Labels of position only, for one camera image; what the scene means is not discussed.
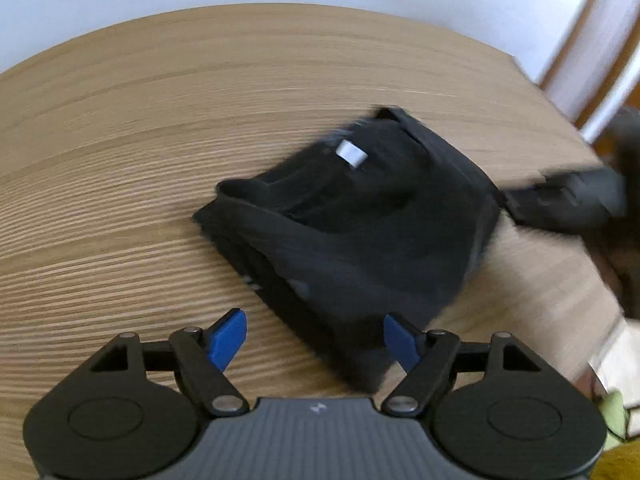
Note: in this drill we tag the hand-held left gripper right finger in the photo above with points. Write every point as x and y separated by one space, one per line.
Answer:
402 345

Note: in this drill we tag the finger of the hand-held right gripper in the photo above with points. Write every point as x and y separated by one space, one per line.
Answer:
535 202

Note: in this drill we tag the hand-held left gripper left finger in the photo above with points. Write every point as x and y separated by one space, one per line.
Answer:
227 342

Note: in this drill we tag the black printed T-shirt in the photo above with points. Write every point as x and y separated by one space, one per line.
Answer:
375 230

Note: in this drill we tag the green cloth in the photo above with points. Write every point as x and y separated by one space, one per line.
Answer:
612 417

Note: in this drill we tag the person's yellow fuzzy jacket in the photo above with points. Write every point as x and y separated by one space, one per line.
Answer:
620 467

